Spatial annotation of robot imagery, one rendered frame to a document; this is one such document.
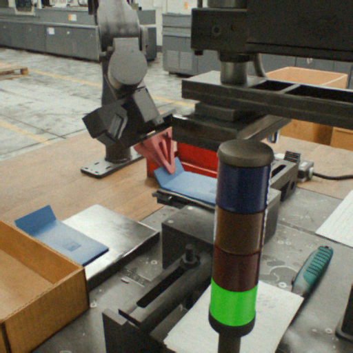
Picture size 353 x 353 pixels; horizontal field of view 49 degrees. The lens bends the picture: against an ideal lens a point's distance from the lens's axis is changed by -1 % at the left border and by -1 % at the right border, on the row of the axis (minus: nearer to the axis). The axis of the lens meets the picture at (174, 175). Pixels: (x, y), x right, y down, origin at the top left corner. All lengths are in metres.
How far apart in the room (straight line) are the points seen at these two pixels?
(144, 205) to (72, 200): 0.15
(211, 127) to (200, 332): 0.24
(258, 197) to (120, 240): 0.42
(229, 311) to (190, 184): 0.37
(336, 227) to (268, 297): 0.30
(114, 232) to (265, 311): 0.30
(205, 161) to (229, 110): 0.45
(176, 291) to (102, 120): 0.28
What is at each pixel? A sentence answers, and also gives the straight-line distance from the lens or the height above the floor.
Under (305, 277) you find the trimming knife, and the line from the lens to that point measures 0.60.
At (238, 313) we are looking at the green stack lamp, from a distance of 0.33.
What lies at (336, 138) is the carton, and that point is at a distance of 2.92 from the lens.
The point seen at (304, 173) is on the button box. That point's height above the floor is 0.92.
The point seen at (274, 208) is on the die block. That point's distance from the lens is 0.68.
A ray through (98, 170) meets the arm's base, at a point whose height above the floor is 0.91.
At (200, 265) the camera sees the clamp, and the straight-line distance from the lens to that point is 0.52.
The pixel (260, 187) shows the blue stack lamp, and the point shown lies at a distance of 0.27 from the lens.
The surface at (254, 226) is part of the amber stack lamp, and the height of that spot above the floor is 1.14.
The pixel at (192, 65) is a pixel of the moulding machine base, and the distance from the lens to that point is 6.33.
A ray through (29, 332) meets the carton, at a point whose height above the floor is 0.93.
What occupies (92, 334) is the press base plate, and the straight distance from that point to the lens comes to 0.54.
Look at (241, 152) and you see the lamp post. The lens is 0.26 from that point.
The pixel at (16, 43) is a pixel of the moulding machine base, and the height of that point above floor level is 0.18.
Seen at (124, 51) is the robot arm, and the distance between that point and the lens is 0.61.
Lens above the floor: 1.29
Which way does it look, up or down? 25 degrees down
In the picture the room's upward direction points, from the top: straight up
